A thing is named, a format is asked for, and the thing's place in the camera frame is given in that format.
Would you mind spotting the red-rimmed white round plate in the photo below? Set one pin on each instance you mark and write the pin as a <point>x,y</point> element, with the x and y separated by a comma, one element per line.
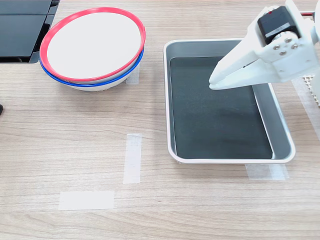
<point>92,45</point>

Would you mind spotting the clear tape strip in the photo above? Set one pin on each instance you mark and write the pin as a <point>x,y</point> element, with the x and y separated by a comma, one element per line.
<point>308,112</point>
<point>86,200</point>
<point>133,78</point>
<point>267,172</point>
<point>132,157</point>

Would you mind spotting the black tray mat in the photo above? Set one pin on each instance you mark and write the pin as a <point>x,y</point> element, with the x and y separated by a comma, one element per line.
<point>212,120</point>

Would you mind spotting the steel tray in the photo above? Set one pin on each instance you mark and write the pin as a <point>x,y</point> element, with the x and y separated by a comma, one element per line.
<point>282,140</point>

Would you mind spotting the blue-rimmed white round plate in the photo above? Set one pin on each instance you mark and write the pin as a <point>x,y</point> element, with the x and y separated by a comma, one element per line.
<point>100,86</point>

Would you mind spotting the black glossy panel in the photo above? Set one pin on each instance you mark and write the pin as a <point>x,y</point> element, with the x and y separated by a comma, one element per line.
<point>22,6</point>
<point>17,35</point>

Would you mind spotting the small black object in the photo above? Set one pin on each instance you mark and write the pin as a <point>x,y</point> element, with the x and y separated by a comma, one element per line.
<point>1,110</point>

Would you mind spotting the pale perforated base plate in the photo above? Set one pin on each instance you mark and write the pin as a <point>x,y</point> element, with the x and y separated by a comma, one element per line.
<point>311,86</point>

